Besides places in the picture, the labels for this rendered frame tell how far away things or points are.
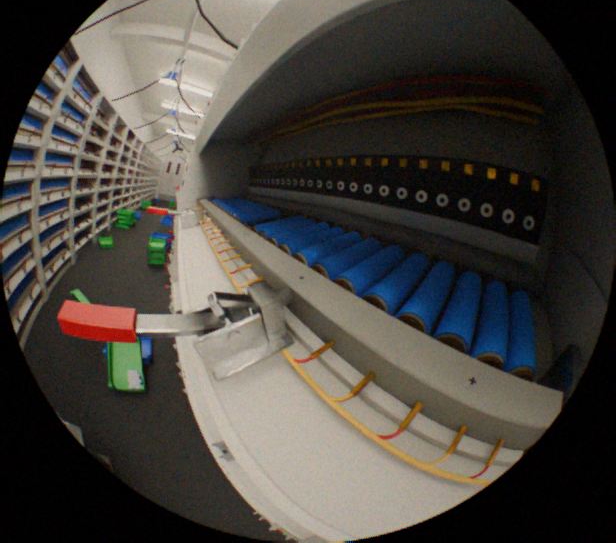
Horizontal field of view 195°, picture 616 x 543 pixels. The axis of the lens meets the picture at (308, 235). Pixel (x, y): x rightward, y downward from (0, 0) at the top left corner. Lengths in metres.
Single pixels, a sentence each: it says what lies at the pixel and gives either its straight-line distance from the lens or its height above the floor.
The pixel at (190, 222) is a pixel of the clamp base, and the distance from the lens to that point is 0.32.
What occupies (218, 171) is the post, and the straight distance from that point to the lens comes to 0.52.
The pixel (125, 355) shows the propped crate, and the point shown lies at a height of 0.07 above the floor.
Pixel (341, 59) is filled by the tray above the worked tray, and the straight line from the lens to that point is 0.18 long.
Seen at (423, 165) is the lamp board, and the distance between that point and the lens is 0.18.
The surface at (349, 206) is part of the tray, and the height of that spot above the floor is 1.00.
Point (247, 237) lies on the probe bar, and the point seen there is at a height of 0.95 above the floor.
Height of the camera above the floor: 0.98
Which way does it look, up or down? 7 degrees down
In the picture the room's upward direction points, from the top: 15 degrees clockwise
